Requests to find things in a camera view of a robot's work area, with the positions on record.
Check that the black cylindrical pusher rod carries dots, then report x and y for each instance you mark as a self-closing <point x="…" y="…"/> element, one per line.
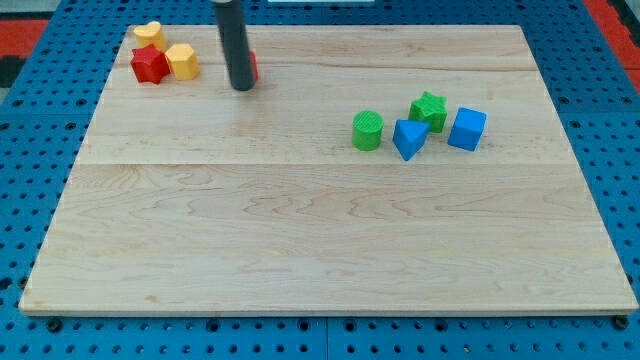
<point x="230" y="20"/>

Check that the red circle block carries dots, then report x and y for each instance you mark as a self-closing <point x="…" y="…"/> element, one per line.
<point x="254" y="66"/>

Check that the yellow heart block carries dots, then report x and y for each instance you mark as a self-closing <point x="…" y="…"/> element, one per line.
<point x="150" y="34"/>

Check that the yellow hexagon block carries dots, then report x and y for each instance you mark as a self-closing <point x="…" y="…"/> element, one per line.
<point x="183" y="61"/>

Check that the red star block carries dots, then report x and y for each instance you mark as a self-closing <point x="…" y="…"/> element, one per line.
<point x="149" y="64"/>

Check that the green cylinder block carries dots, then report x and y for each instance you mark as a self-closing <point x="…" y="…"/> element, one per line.
<point x="367" y="130"/>

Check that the blue triangle block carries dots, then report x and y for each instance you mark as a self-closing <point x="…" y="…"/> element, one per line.
<point x="409" y="137"/>

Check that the green star block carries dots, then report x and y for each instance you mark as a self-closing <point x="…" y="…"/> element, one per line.
<point x="430" y="109"/>

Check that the light wooden board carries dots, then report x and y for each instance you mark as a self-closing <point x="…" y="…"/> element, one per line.
<point x="188" y="198"/>

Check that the blue cube block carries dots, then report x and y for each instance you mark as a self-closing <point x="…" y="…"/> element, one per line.
<point x="467" y="129"/>

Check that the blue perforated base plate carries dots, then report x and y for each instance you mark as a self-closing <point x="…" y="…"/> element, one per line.
<point x="46" y="113"/>

